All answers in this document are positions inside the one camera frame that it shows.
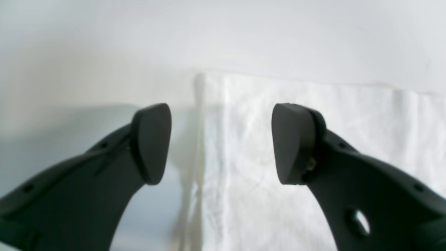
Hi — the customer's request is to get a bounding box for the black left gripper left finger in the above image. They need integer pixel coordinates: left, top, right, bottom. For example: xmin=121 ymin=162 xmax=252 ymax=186
xmin=0 ymin=103 xmax=172 ymax=251

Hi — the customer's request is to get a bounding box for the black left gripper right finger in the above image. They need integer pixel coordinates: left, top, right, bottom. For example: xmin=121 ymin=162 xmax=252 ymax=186
xmin=272 ymin=103 xmax=446 ymax=251

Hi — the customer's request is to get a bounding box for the white printed T-shirt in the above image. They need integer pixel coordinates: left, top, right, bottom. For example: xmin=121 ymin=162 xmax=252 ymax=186
xmin=170 ymin=72 xmax=445 ymax=251

